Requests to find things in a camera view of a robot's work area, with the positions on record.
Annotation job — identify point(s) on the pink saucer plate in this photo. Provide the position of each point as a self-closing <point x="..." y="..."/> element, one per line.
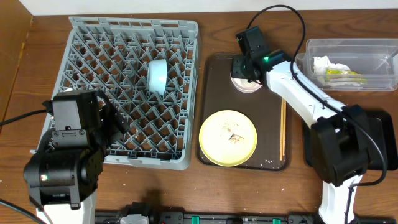
<point x="244" y="86"/>

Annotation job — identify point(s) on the wooden chopstick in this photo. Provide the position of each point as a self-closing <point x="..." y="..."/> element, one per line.
<point x="283" y="119"/>
<point x="281" y="123"/>

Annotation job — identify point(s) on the grey plastic dish rack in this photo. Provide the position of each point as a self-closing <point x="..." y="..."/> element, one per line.
<point x="113" y="55"/>

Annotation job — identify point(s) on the brown serving tray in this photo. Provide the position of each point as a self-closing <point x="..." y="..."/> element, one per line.
<point x="262" y="107"/>

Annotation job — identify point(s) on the yellow plate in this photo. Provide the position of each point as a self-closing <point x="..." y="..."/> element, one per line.
<point x="228" y="138"/>

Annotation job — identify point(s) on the orange snack wrapper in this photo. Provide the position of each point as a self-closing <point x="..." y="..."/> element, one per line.
<point x="334" y="75"/>

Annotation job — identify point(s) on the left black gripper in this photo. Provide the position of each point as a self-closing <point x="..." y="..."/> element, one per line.
<point x="115" y="121"/>

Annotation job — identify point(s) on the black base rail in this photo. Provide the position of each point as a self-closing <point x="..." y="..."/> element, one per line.
<point x="138" y="212"/>

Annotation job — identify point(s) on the light blue bowl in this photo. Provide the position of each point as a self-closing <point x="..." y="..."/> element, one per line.
<point x="157" y="76"/>

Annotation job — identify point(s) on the white napkin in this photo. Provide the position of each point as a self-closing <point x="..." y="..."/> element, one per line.
<point x="321" y="64"/>

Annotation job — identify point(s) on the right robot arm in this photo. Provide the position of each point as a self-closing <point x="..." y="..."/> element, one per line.
<point x="339" y="136"/>

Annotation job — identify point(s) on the black plastic bin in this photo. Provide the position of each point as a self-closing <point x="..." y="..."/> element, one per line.
<point x="381" y="130"/>

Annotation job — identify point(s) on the clear plastic bin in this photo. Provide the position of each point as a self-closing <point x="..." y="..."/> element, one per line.
<point x="374" y="59"/>

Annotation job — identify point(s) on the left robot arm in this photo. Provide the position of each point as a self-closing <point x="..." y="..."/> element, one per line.
<point x="62" y="176"/>

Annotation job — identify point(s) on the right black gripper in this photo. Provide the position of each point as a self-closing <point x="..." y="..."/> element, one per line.
<point x="240" y="69"/>

